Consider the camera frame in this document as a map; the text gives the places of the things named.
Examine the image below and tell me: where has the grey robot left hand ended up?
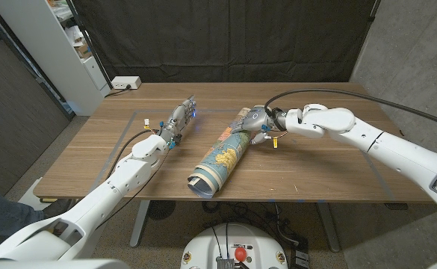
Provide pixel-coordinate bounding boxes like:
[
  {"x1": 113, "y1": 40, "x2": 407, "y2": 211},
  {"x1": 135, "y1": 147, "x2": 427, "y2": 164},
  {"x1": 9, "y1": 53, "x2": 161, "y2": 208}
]
[{"x1": 157, "y1": 94, "x2": 198, "y2": 147}]

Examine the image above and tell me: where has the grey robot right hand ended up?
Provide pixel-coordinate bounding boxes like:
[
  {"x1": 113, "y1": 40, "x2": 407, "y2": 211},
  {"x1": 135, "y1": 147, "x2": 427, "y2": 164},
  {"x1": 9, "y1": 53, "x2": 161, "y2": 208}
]
[{"x1": 229, "y1": 105, "x2": 288, "y2": 146}]

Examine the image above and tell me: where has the colourful paper map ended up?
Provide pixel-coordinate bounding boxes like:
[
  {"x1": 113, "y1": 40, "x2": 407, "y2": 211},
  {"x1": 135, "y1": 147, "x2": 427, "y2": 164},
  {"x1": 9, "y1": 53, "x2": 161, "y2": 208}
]
[{"x1": 187, "y1": 107, "x2": 255, "y2": 199}]

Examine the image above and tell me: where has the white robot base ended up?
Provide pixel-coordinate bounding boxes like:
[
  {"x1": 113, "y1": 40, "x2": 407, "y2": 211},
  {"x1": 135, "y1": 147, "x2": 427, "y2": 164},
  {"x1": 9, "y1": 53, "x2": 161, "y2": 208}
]
[{"x1": 180, "y1": 223, "x2": 289, "y2": 269}]

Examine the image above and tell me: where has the white power strip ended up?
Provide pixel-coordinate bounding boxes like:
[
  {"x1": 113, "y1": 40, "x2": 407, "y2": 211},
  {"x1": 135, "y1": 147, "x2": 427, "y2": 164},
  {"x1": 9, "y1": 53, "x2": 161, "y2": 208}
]
[{"x1": 111, "y1": 75, "x2": 143, "y2": 90}]

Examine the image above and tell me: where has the black fabric backdrop curtain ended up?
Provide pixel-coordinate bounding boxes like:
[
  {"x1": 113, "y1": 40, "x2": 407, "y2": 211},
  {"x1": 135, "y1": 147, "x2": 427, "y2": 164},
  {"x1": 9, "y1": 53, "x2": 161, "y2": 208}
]
[{"x1": 72, "y1": 0, "x2": 382, "y2": 84}]

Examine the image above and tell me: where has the grey metal table leg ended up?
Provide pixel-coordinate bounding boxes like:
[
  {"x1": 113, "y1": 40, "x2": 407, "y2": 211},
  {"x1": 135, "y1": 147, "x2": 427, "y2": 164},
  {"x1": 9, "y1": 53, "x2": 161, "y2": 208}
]
[
  {"x1": 317, "y1": 202, "x2": 341, "y2": 253},
  {"x1": 129, "y1": 200, "x2": 151, "y2": 248}
]

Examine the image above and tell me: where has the black backdrop stand pole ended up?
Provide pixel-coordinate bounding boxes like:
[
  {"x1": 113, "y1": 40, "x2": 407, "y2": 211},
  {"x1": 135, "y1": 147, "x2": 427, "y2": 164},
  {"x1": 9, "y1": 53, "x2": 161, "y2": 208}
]
[
  {"x1": 65, "y1": 0, "x2": 114, "y2": 90},
  {"x1": 367, "y1": 0, "x2": 382, "y2": 23}
]

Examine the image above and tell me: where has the small cardboard box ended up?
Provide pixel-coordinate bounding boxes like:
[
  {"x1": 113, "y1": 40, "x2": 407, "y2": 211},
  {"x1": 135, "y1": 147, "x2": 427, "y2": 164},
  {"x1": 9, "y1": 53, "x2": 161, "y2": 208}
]
[{"x1": 74, "y1": 43, "x2": 93, "y2": 59}]

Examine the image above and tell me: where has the black power brick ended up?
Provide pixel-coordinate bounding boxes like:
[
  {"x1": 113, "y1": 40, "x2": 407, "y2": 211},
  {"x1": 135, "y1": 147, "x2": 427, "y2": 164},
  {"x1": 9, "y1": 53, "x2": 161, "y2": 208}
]
[{"x1": 291, "y1": 238, "x2": 311, "y2": 269}]

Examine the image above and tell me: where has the white shelf cabinet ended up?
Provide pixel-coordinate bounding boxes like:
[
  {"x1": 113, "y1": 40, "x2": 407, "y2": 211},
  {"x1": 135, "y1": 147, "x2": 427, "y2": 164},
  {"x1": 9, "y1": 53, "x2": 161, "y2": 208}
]
[{"x1": 0, "y1": 0, "x2": 111, "y2": 117}]

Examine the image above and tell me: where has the dark person shoe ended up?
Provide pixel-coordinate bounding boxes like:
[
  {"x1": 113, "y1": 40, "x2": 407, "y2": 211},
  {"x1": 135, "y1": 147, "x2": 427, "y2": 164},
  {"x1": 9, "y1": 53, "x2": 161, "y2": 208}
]
[{"x1": 40, "y1": 198, "x2": 75, "y2": 221}]

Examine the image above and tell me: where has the person leg in blue jeans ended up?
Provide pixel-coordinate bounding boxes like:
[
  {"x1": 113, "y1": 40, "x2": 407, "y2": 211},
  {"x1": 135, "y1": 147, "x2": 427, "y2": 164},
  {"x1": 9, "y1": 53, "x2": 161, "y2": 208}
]
[{"x1": 0, "y1": 178, "x2": 43, "y2": 251}]

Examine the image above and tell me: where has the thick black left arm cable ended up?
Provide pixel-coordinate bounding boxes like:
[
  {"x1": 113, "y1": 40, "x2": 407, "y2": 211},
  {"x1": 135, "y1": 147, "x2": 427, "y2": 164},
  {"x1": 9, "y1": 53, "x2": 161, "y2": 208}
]
[{"x1": 105, "y1": 129, "x2": 159, "y2": 180}]

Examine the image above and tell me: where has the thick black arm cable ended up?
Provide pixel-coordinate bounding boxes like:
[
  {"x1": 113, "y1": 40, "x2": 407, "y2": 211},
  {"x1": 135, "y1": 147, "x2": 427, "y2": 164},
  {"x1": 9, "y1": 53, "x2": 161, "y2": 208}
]
[
  {"x1": 264, "y1": 88, "x2": 437, "y2": 131},
  {"x1": 105, "y1": 129, "x2": 159, "y2": 180}
]

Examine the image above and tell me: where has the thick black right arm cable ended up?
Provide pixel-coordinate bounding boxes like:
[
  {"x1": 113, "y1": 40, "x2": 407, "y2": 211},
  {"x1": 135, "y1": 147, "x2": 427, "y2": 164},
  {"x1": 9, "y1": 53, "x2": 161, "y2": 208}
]
[{"x1": 264, "y1": 88, "x2": 437, "y2": 131}]

